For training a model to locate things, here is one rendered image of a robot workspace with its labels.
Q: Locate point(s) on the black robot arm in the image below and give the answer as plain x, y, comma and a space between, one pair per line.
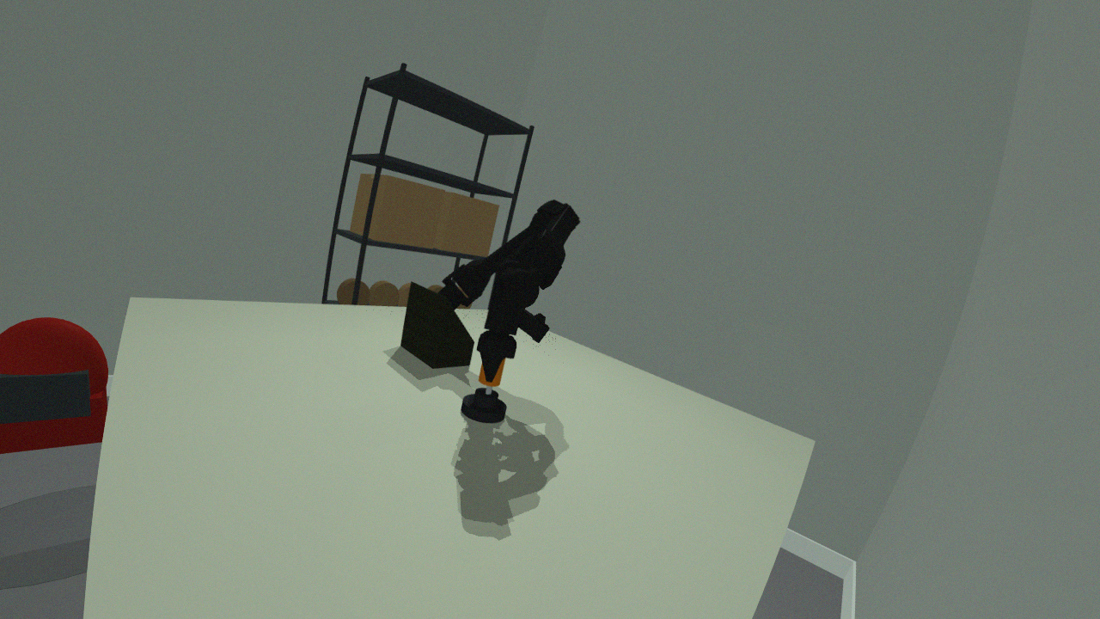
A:
530, 260

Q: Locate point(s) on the black round pedestal with silver shaft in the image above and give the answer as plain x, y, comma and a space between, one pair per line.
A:
484, 406

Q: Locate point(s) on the orange knob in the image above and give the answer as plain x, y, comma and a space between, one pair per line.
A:
497, 379

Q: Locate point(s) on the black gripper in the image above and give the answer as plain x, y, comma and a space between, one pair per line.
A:
496, 344

